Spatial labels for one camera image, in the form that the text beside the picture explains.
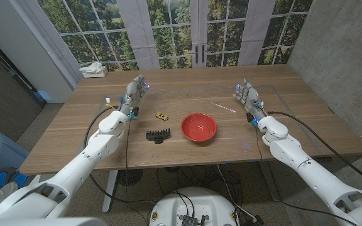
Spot tangled black floor cables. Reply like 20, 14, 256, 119
155, 165, 243, 205

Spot clear plastic pipette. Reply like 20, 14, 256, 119
211, 102, 237, 113

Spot white table leg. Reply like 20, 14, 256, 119
101, 170, 119, 213

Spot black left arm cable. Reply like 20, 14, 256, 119
82, 105, 156, 207

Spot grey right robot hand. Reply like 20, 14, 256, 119
233, 78, 267, 122

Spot printed window backdrop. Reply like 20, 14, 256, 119
20, 0, 314, 72

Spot white floor cable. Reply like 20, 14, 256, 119
217, 164, 257, 220

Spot round black fan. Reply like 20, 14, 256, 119
117, 169, 143, 187

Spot red bowl plate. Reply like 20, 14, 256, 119
180, 112, 217, 143

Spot white robot torso base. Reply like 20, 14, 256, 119
149, 187, 240, 226

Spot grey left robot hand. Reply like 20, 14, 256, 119
117, 74, 151, 119

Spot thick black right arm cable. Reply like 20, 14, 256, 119
267, 110, 362, 191

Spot grey table leg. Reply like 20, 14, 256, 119
259, 161, 281, 203

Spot white tissue box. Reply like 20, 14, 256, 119
79, 61, 109, 78

